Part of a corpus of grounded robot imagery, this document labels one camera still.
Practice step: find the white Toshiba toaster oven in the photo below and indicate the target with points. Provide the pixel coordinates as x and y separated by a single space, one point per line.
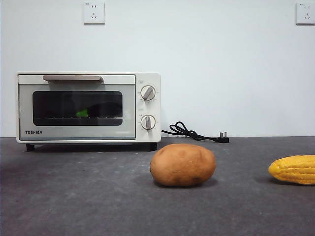
147 108

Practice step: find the brown potato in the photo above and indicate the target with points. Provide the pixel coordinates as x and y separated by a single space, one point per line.
182 164

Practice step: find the white oven knob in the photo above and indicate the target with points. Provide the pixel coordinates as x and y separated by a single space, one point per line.
148 93
148 122

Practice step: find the purple eggplant green stem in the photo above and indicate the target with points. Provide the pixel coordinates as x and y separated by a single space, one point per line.
82 113

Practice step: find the white wall socket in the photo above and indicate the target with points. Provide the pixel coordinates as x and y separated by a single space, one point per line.
306 13
94 13

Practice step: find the yellow corn cob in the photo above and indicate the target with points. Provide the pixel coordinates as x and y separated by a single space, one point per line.
295 169

